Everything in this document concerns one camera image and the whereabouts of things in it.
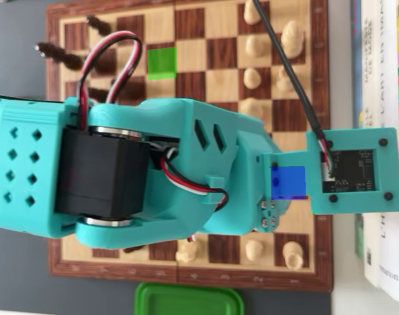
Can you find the white Gabrielle Chanel book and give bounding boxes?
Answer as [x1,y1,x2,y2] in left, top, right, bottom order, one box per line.
[359,0,383,287]

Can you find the black camera cable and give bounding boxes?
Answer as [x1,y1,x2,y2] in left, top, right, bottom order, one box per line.
[251,0,335,182]

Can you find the white wooden king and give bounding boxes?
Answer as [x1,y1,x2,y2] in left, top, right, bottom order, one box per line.
[280,20,306,60]

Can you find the wooden chessboard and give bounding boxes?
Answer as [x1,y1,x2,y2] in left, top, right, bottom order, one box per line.
[43,0,333,292]

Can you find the dark brown king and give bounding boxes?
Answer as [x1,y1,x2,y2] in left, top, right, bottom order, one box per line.
[35,42,84,72]

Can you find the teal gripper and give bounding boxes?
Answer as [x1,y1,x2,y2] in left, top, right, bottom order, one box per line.
[212,126,291,236]

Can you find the green plastic lid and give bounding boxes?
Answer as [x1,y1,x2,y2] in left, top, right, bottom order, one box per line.
[133,281,245,315]

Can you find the dark grey mat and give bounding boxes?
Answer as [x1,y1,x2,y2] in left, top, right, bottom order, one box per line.
[0,0,331,315]

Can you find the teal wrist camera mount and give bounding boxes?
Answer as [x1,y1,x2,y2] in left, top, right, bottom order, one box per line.
[261,126,399,216]

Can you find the white wooden rook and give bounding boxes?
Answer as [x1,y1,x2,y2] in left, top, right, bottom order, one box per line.
[275,66,294,93]
[282,240,304,271]

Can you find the white wooden knight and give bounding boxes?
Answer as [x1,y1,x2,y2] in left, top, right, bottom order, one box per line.
[175,240,201,264]

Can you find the white wooden pawn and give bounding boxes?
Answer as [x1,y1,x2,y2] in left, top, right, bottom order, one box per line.
[243,0,261,25]
[243,67,261,90]
[245,239,264,262]
[245,35,264,58]

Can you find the blue panda book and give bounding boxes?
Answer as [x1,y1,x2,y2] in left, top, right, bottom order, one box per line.
[349,0,365,259]

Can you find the red white black servo cable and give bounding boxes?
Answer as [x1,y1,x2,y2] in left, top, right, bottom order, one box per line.
[77,31,143,129]
[153,144,229,211]

